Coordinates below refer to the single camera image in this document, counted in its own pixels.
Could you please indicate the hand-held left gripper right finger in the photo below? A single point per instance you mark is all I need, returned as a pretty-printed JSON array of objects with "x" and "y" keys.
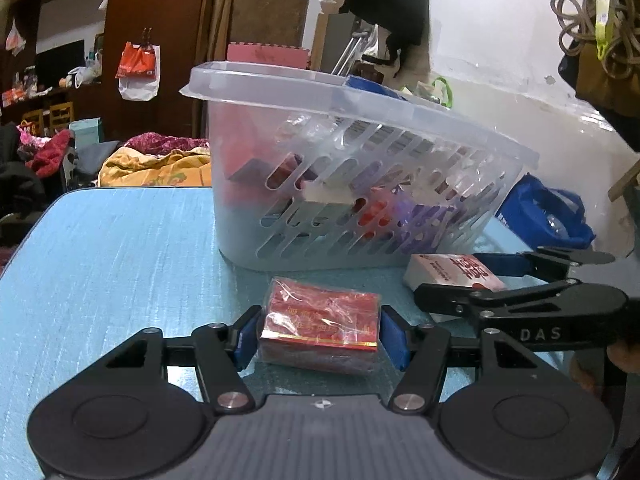
[{"x": 397, "y": 337}]

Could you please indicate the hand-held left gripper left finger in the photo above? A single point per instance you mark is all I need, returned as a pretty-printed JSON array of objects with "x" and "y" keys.
[{"x": 247, "y": 337}]

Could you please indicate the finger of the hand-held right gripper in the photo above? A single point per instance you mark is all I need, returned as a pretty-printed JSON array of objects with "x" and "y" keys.
[
  {"x": 550, "y": 260},
  {"x": 525, "y": 305}
]

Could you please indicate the red plastic-wrapped box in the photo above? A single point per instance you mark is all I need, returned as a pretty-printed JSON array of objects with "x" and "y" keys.
[{"x": 320, "y": 325}]

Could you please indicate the white and red box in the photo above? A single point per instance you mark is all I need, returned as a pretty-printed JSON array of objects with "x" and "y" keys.
[{"x": 450, "y": 272}]

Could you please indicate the clear plastic basket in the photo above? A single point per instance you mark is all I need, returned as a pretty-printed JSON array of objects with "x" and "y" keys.
[{"x": 260, "y": 160}]

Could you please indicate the person's right hand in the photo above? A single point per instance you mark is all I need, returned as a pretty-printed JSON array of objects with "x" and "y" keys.
[{"x": 627, "y": 355}]

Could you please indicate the blue fabric bag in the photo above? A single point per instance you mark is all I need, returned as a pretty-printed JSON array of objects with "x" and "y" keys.
[{"x": 545, "y": 210}]

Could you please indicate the wooden board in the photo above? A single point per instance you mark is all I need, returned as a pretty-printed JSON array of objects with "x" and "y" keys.
[{"x": 627, "y": 182}]

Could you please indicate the brown bag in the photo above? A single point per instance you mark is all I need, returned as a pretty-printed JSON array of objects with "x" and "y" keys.
[{"x": 610, "y": 85}]

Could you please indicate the yellow patterned blanket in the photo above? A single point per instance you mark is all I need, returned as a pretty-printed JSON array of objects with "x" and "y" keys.
[{"x": 150, "y": 170}]

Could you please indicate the pink floral blanket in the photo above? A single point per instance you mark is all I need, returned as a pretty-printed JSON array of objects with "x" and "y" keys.
[{"x": 160, "y": 141}]

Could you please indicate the blue box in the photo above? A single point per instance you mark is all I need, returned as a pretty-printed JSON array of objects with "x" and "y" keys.
[{"x": 370, "y": 85}]

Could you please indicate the teal box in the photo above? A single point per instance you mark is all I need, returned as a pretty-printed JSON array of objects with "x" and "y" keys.
[{"x": 87, "y": 131}]

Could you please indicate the dark maroon clothing pile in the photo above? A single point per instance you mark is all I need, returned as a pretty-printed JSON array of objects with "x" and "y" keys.
[{"x": 20, "y": 170}]

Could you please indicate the pink foam mat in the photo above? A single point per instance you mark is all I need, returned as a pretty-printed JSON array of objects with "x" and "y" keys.
[{"x": 265, "y": 54}]

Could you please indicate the metal crutches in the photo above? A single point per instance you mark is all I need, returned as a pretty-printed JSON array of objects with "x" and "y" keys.
[{"x": 352, "y": 52}]

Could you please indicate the orange and white plastic bag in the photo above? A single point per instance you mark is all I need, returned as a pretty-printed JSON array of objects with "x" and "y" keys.
[{"x": 137, "y": 72}]

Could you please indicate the black hanging garment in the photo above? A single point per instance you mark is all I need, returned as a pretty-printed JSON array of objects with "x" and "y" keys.
[{"x": 400, "y": 10}]

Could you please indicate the brown wooden wardrobe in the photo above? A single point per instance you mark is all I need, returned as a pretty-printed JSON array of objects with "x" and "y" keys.
[{"x": 150, "y": 20}]

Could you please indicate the black television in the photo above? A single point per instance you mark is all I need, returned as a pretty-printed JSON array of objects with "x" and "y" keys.
[{"x": 60, "y": 62}]

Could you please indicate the small white hanging bag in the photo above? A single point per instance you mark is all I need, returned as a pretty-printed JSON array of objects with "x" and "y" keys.
[{"x": 15, "y": 40}]

